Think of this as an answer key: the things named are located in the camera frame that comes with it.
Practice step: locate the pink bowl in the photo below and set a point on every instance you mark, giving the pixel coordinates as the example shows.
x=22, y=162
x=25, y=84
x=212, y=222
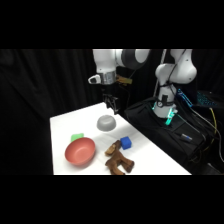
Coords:
x=80, y=151

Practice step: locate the brown plush toy animal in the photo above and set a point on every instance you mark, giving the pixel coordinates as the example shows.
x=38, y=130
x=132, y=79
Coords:
x=116, y=160

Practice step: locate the laptop with blue lit keyboard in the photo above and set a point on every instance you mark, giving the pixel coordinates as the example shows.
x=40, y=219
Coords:
x=208, y=99

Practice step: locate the grey bowl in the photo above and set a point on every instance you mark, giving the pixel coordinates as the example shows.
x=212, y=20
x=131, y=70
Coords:
x=106, y=123

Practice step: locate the green block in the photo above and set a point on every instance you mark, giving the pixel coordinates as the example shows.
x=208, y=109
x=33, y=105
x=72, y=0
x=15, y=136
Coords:
x=77, y=137

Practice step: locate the black curtain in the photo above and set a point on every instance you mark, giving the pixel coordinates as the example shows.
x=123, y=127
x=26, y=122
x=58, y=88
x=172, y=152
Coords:
x=30, y=100

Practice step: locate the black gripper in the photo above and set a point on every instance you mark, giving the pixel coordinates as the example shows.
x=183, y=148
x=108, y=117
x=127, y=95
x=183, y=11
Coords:
x=109, y=89

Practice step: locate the black robot stand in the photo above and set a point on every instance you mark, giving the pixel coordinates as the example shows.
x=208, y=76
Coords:
x=150, y=123

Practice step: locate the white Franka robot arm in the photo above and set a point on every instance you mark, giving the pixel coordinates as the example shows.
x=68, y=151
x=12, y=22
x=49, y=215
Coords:
x=105, y=60

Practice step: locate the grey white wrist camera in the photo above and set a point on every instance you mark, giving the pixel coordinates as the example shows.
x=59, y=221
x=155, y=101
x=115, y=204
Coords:
x=94, y=79

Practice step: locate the grey marker pen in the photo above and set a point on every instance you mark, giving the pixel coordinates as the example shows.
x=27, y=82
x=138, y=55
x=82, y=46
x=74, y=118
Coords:
x=186, y=136

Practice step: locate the blue cube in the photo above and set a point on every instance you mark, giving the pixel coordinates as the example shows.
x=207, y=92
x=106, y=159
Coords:
x=126, y=143

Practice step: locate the green light strip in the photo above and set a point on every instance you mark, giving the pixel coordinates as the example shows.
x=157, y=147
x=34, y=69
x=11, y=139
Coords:
x=170, y=117

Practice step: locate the yellow brown wrist mount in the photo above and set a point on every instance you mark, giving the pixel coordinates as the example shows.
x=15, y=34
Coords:
x=124, y=80

